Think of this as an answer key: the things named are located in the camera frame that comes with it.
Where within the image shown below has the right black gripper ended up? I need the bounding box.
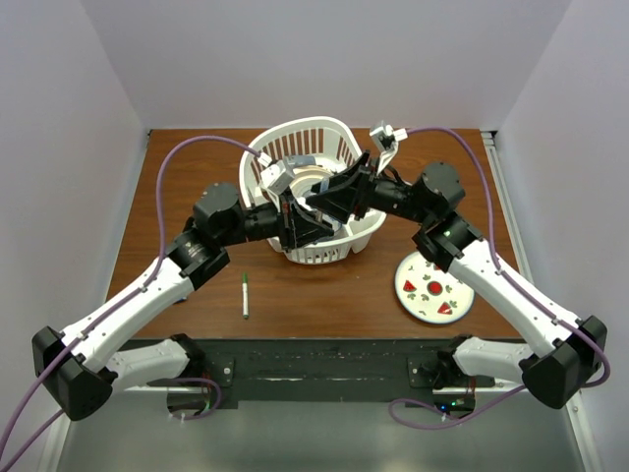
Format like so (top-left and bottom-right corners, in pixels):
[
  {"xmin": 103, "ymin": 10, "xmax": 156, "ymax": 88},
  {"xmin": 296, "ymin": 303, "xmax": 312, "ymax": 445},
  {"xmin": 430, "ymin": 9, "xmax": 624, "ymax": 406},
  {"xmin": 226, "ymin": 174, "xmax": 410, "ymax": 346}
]
[{"xmin": 306, "ymin": 148, "xmax": 432, "ymax": 225}]

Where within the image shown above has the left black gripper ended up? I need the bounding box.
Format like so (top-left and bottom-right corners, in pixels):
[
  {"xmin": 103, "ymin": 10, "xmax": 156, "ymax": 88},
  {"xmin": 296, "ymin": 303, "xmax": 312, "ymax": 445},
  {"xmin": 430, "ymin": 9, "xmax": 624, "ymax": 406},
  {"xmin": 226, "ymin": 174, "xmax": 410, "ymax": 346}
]
[{"xmin": 219, "ymin": 186, "xmax": 334, "ymax": 254}]

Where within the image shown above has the white marker pen green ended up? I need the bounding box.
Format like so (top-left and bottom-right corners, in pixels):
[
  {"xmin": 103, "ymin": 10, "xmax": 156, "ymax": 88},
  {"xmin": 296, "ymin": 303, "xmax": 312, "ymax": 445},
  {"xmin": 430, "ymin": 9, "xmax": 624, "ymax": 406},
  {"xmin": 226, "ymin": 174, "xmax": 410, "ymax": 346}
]
[{"xmin": 242, "ymin": 281, "xmax": 250, "ymax": 320}]

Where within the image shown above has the white marker pen blue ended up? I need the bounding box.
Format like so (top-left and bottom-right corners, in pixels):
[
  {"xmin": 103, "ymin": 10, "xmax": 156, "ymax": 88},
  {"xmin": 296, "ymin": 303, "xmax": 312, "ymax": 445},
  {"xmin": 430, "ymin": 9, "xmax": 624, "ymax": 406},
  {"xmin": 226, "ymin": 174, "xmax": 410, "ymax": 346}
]
[{"xmin": 307, "ymin": 179, "xmax": 333, "ymax": 225}]

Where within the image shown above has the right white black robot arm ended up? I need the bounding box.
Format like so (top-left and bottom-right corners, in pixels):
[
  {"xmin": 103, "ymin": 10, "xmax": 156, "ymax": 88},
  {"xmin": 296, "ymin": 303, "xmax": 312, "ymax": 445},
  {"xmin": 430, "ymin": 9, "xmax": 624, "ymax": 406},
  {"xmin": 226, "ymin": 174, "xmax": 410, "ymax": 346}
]
[{"xmin": 306, "ymin": 155, "xmax": 611, "ymax": 409}]

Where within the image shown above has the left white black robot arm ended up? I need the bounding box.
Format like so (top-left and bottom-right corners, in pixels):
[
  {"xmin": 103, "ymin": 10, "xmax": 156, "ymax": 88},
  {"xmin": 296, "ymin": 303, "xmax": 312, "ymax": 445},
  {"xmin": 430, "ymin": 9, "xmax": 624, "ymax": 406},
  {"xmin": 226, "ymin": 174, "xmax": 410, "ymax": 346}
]
[{"xmin": 32, "ymin": 183, "xmax": 334, "ymax": 421}]

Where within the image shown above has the tan rimmed plate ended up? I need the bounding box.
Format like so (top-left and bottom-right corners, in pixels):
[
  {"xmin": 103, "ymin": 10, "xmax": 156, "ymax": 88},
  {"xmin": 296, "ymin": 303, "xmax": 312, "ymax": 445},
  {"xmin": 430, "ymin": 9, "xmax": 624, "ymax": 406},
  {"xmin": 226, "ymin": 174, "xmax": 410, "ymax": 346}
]
[{"xmin": 290, "ymin": 165, "xmax": 335, "ymax": 198}]

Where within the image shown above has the white plastic dish basket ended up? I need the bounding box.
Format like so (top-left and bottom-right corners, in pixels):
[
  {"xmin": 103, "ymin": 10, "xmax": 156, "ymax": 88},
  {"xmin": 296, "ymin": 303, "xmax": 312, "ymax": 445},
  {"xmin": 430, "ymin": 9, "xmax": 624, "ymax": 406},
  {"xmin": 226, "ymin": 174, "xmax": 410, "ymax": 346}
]
[{"xmin": 250, "ymin": 116, "xmax": 386, "ymax": 266}]

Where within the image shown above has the grey object in basket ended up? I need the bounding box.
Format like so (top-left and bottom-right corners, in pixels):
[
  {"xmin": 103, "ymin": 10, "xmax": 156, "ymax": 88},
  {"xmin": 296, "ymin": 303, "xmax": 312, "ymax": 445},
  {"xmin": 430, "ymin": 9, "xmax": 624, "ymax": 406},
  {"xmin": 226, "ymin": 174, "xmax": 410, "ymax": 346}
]
[{"xmin": 282, "ymin": 154, "xmax": 316, "ymax": 169}]

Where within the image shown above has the watermelon pattern plate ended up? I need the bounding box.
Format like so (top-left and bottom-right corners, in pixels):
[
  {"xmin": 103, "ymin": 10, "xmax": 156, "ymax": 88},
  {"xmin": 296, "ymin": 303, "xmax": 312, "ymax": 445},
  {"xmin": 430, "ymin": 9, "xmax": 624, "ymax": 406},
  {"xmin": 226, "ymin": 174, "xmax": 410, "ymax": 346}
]
[{"xmin": 394, "ymin": 252, "xmax": 475, "ymax": 325}]

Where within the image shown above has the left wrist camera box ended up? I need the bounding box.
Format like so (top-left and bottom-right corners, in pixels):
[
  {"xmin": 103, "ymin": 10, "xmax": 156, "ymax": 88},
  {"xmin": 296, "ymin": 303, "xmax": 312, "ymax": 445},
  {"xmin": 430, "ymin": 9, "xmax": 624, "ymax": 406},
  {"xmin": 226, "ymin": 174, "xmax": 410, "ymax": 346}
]
[{"xmin": 259, "ymin": 161, "xmax": 295, "ymax": 196}]

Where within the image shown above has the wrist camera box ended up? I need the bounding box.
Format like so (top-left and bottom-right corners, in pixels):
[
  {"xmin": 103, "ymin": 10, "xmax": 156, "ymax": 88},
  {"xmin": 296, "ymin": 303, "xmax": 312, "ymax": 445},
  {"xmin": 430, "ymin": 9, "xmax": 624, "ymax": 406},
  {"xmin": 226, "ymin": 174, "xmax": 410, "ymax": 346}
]
[
  {"xmin": 259, "ymin": 161, "xmax": 295, "ymax": 196},
  {"xmin": 370, "ymin": 121, "xmax": 408, "ymax": 174}
]

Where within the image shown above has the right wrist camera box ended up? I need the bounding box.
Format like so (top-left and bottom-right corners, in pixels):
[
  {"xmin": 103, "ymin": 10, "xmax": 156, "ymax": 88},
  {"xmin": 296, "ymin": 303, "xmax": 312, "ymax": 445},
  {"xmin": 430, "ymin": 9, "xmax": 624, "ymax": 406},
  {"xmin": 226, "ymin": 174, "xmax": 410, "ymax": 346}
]
[{"xmin": 370, "ymin": 121, "xmax": 408, "ymax": 174}]

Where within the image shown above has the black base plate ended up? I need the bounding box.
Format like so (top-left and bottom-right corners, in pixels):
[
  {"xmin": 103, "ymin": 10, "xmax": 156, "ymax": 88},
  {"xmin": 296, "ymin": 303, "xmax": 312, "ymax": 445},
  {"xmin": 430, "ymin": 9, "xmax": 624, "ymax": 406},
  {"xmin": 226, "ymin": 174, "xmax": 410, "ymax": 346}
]
[{"xmin": 146, "ymin": 336, "xmax": 495, "ymax": 409}]

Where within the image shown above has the aluminium rail frame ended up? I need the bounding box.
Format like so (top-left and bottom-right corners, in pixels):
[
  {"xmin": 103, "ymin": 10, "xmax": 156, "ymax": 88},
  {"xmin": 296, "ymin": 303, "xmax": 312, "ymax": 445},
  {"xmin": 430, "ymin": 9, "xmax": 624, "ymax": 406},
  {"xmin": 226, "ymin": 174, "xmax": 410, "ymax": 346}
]
[{"xmin": 481, "ymin": 131, "xmax": 534, "ymax": 282}]

